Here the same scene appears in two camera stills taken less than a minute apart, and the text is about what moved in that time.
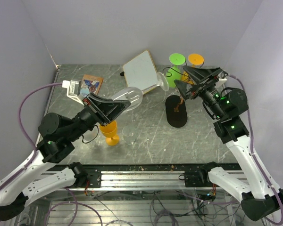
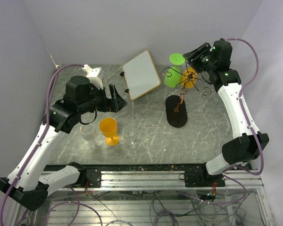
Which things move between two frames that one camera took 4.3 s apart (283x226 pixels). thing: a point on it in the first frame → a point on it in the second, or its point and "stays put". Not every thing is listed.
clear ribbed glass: [129, 133] stays put
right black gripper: [189, 91] → [193, 61]
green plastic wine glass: [174, 72] stays put
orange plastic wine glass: [109, 131] stays put
